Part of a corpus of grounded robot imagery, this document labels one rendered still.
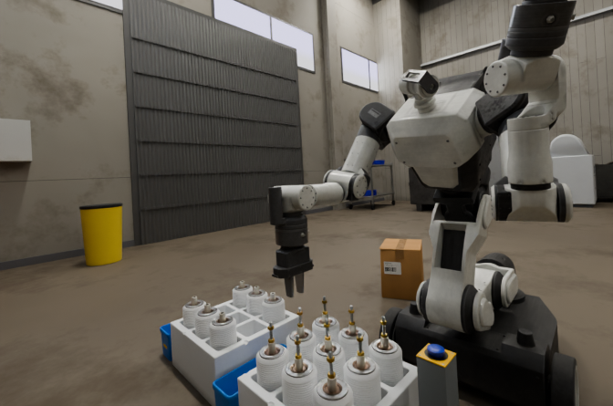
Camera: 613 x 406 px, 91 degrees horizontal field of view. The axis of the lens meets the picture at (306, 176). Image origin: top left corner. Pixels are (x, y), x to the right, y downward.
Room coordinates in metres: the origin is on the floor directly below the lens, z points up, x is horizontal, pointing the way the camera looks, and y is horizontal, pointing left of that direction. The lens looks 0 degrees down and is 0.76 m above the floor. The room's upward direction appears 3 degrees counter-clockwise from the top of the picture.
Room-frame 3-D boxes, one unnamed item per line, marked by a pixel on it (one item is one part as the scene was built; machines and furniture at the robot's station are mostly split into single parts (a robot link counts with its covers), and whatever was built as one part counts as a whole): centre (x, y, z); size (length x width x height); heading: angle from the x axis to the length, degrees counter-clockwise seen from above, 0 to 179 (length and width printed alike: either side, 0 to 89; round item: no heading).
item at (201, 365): (1.28, 0.34, 0.09); 0.39 x 0.39 x 0.18; 45
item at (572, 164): (5.35, -4.70, 0.63); 0.64 x 0.60 x 1.26; 47
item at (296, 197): (0.79, 0.05, 0.69); 0.11 x 0.11 x 0.11; 49
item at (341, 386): (0.73, -0.03, 0.25); 0.08 x 0.08 x 0.01
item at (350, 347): (0.97, -0.12, 0.16); 0.10 x 0.10 x 0.18
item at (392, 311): (1.24, -0.33, 0.10); 0.20 x 0.05 x 0.20; 136
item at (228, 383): (1.04, 0.20, 0.06); 0.30 x 0.11 x 0.12; 135
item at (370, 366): (0.81, -0.12, 0.25); 0.08 x 0.08 x 0.01
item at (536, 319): (1.23, -0.69, 0.19); 0.64 x 0.52 x 0.33; 136
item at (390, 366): (0.89, -0.20, 0.16); 0.10 x 0.10 x 0.18
